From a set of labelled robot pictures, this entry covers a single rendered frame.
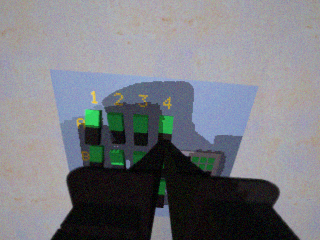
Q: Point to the light blue switch panel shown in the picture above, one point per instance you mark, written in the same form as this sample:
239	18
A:
113	120

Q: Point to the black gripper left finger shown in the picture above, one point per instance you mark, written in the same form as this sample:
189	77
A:
136	186

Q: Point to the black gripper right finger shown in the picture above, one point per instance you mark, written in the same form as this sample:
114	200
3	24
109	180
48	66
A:
188	187

